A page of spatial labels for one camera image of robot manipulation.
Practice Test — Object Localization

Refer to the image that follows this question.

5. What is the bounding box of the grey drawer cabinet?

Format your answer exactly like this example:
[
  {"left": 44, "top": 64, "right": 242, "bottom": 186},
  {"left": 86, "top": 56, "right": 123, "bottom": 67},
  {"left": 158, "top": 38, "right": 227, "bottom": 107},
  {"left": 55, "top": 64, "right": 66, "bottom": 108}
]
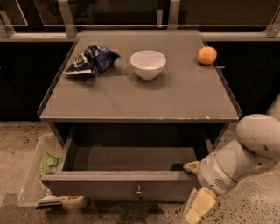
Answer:
[{"left": 37, "top": 28, "right": 242, "bottom": 165}]

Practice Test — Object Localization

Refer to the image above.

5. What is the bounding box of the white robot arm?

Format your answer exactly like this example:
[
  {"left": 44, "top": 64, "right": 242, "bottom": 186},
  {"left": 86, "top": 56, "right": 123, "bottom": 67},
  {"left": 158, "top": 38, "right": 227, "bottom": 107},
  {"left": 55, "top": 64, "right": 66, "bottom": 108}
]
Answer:
[{"left": 181, "top": 95, "right": 280, "bottom": 224}]

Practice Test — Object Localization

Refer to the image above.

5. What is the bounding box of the blue chip bag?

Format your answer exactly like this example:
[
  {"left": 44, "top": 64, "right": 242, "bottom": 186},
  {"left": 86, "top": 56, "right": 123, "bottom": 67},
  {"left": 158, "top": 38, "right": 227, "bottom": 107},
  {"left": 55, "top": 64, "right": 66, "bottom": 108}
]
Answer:
[{"left": 65, "top": 45, "right": 120, "bottom": 77}]

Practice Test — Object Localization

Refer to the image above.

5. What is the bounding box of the clear plastic bin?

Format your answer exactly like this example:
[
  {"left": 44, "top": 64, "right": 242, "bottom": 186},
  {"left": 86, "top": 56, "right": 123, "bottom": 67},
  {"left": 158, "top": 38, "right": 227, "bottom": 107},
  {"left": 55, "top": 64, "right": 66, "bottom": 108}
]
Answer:
[{"left": 17, "top": 133, "right": 87, "bottom": 209}]

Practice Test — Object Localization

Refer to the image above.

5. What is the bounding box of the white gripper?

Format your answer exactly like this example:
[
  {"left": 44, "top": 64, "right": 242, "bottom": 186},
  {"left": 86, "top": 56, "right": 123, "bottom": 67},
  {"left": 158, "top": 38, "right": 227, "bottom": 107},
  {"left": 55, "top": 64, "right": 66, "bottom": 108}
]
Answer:
[{"left": 183, "top": 153, "right": 237, "bottom": 224}]

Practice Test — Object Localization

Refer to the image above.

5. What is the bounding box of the orange fruit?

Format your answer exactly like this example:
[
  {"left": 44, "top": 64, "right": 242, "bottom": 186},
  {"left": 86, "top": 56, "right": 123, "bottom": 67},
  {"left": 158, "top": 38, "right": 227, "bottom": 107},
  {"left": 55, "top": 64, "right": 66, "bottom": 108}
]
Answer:
[{"left": 198, "top": 46, "right": 217, "bottom": 65}]

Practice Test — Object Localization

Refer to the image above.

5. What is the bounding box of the green snack bag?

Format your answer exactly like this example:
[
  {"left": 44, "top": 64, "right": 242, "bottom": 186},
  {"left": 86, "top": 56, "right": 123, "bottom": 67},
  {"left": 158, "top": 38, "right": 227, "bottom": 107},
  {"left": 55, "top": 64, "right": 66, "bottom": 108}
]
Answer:
[{"left": 40, "top": 152, "right": 60, "bottom": 176}]

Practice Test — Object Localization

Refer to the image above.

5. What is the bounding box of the white bowl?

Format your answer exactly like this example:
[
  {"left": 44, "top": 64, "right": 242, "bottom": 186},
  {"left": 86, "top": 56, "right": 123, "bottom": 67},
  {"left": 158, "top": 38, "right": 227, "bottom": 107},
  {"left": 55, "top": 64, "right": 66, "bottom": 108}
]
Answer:
[{"left": 130, "top": 50, "right": 166, "bottom": 81}]

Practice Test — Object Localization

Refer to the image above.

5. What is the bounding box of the metal railing frame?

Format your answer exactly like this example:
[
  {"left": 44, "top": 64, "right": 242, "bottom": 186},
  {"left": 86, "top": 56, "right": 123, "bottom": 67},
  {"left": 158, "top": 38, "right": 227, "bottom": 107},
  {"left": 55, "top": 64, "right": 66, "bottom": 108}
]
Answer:
[{"left": 0, "top": 0, "right": 280, "bottom": 42}]

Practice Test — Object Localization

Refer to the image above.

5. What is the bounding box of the grey top drawer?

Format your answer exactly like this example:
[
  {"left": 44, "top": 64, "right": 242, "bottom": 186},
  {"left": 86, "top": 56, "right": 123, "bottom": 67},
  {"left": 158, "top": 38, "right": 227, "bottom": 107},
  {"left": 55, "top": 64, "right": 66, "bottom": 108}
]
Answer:
[{"left": 42, "top": 124, "right": 212, "bottom": 202}]

